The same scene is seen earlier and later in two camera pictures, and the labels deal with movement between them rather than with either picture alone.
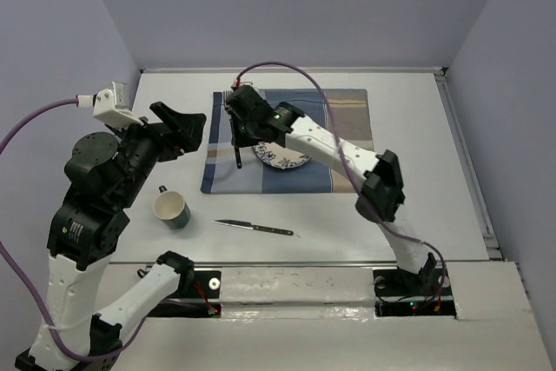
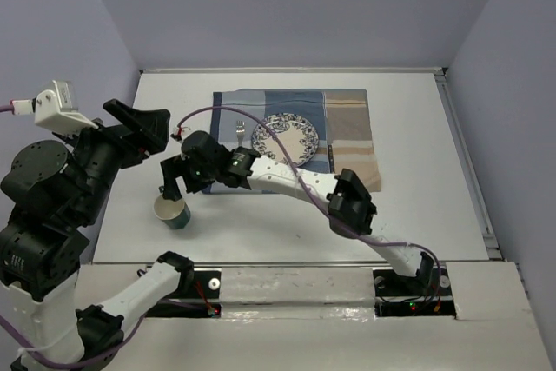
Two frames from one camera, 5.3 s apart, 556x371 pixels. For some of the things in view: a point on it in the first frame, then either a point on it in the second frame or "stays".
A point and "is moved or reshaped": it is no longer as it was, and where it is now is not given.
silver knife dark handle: [250, 226] is moved or reshaped
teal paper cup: [170, 207] stays
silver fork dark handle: [227, 95] is moved or reshaped
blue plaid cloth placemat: [346, 110] stays
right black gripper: [239, 139] to [176, 166]
